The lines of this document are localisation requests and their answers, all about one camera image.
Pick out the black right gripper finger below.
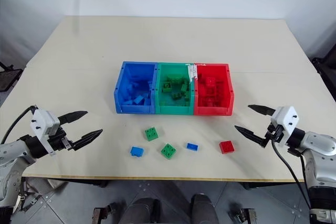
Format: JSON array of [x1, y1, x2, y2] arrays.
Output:
[[247, 104, 277, 116], [234, 125, 268, 148]]

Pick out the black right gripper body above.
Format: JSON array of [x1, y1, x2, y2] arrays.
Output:
[[263, 122, 285, 148]]

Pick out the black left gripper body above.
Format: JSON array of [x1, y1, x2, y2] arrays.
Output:
[[46, 126, 72, 152]]

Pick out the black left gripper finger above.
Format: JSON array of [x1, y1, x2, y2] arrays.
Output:
[[67, 129, 104, 152], [58, 111, 88, 124]]

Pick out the red square toy brick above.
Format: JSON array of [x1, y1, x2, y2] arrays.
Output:
[[219, 140, 236, 155]]

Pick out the red plastic bin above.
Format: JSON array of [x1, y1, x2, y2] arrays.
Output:
[[193, 63, 234, 117]]

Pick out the blue plastic bin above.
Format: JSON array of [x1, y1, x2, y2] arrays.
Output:
[[113, 61, 160, 115]]

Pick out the black metal stand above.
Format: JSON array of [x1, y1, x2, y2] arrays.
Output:
[[0, 61, 24, 93]]

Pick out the rusty metal table foot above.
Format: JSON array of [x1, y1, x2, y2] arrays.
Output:
[[228, 202, 257, 224], [92, 202, 118, 224]]

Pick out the white tape strip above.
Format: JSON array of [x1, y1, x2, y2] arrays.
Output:
[[184, 63, 207, 82]]

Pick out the black equipment case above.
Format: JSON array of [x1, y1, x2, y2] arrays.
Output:
[[311, 42, 336, 102]]

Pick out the green plastic bin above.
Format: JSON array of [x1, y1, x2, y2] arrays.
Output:
[[153, 62, 197, 115]]

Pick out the dark rounded shape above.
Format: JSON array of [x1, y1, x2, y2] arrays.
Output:
[[122, 197, 161, 224], [190, 193, 220, 224]]

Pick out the green arch toy brick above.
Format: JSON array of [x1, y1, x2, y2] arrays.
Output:
[[166, 73, 185, 83]]

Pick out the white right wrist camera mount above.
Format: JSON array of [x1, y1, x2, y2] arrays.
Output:
[[270, 105, 300, 147]]

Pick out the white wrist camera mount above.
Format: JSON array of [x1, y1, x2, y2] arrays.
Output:
[[29, 108, 61, 156], [270, 105, 300, 147]]

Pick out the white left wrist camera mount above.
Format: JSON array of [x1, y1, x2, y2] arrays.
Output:
[[29, 108, 61, 156]]

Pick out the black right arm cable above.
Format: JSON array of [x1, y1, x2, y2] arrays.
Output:
[[270, 141, 312, 214]]

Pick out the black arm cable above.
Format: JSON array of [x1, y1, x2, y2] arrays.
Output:
[[270, 141, 312, 214], [0, 105, 38, 145]]

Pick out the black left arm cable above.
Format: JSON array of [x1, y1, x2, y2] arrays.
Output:
[[0, 105, 38, 145]]

